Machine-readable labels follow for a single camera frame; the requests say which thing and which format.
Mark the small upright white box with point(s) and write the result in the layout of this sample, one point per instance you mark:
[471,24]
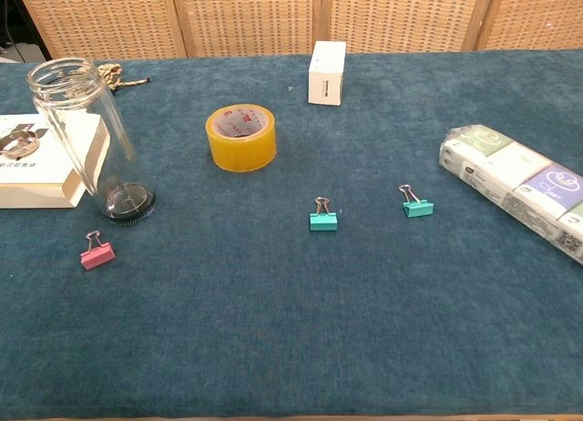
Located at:
[325,86]

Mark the blue-green fabric tablecloth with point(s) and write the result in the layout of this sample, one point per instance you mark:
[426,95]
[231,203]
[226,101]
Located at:
[291,325]

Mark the teal binder clip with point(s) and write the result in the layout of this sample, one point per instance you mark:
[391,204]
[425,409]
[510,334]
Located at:
[323,222]
[418,208]

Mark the woven wicker screen panel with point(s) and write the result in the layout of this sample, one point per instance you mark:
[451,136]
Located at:
[250,17]
[405,15]
[105,20]
[537,15]

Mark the flat white product box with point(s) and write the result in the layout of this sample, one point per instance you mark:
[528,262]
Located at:
[32,184]

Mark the plastic-wrapped tissue multipack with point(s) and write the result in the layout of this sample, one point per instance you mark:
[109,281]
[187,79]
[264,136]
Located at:
[510,166]

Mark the yellow packing tape roll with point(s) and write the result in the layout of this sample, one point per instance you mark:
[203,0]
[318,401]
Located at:
[241,154]

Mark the clear glass jar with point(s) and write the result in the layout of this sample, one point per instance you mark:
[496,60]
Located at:
[93,134]

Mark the pink binder clip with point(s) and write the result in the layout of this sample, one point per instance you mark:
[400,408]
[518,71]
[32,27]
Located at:
[98,256]

